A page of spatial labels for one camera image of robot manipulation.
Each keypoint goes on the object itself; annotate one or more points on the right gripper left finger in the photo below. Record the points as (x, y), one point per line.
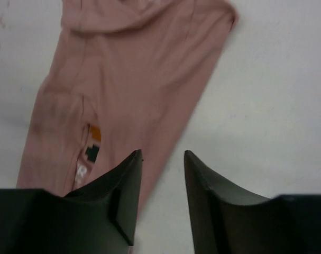
(111, 204)

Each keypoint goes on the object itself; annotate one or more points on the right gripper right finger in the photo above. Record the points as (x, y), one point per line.
(206, 191)

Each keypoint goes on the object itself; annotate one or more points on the dusty pink printed t shirt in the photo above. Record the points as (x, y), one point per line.
(126, 75)

